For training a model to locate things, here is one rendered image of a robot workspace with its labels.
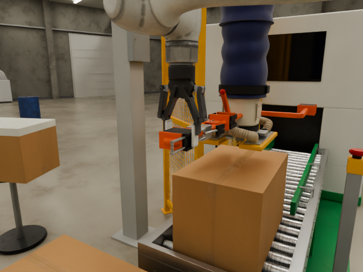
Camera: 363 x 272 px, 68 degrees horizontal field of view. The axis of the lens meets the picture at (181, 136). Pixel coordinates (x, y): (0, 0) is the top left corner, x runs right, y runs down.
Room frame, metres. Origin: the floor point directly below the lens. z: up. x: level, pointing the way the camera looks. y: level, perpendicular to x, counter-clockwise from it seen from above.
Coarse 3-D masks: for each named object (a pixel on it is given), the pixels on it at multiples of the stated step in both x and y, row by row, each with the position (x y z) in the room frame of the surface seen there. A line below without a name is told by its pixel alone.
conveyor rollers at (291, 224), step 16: (288, 160) 2.54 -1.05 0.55; (304, 160) 2.55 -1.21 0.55; (288, 176) 2.12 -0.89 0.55; (288, 192) 1.85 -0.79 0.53; (304, 192) 1.81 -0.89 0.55; (288, 208) 1.59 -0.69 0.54; (304, 208) 1.57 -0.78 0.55; (288, 224) 1.42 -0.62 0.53; (288, 240) 1.25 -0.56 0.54; (272, 256) 1.12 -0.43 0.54; (288, 256) 1.11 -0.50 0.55
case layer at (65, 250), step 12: (60, 240) 1.24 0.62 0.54; (72, 240) 1.24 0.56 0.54; (36, 252) 1.15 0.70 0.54; (48, 252) 1.15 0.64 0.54; (60, 252) 1.15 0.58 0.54; (72, 252) 1.15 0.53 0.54; (84, 252) 1.15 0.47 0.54; (96, 252) 1.15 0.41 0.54; (12, 264) 1.06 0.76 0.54; (24, 264) 1.06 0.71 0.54; (36, 264) 1.06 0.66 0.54; (48, 264) 1.06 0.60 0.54; (60, 264) 1.06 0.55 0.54; (72, 264) 1.06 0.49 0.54; (84, 264) 1.06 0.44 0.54; (96, 264) 1.06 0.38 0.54; (108, 264) 1.06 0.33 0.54; (120, 264) 1.06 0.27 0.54
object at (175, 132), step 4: (172, 128) 0.79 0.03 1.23; (176, 128) 0.79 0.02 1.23; (180, 128) 0.79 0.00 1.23; (184, 128) 0.79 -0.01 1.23; (188, 128) 0.80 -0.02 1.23; (160, 132) 0.75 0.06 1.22; (164, 132) 0.75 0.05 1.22; (168, 132) 0.74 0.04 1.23; (172, 132) 0.74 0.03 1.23; (176, 132) 0.74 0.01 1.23; (180, 132) 0.74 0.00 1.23; (184, 132) 0.74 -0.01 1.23; (160, 136) 0.75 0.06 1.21; (164, 136) 0.75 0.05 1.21; (168, 136) 0.74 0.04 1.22; (172, 136) 0.73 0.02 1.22; (176, 136) 0.73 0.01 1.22; (180, 136) 0.72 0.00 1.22; (160, 140) 0.75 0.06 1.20; (180, 140) 0.72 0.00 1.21; (160, 144) 0.75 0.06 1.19; (164, 144) 0.75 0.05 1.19; (180, 144) 0.72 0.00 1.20; (164, 148) 0.75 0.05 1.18; (168, 148) 0.74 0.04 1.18; (176, 148) 0.73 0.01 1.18
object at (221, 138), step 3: (219, 135) 1.26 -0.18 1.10; (222, 135) 1.26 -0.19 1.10; (225, 135) 1.28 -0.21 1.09; (210, 138) 1.21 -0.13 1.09; (213, 138) 1.21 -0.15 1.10; (216, 138) 1.21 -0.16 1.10; (219, 138) 1.22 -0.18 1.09; (222, 138) 1.23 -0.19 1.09; (201, 141) 1.21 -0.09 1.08; (204, 141) 1.20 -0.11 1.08; (207, 141) 1.19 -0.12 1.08; (210, 141) 1.19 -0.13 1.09; (213, 141) 1.18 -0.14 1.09; (216, 141) 1.17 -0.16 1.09; (219, 141) 1.18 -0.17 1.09; (222, 141) 1.21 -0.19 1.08; (210, 144) 1.19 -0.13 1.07; (213, 144) 1.18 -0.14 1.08; (216, 144) 1.17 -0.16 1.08; (219, 144) 1.18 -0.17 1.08
